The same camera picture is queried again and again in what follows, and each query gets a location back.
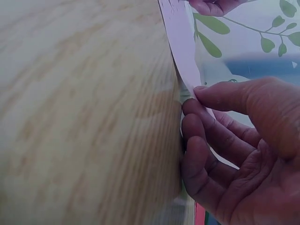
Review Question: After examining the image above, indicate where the person's left hand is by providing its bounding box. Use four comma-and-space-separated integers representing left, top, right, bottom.
188, 0, 238, 17

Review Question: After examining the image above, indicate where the person's right hand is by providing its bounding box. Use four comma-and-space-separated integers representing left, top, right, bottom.
180, 76, 300, 225

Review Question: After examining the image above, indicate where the white paper sheet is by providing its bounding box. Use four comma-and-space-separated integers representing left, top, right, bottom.
157, 0, 241, 171

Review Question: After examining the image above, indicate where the red flat sheet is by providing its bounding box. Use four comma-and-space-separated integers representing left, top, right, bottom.
195, 201, 207, 225

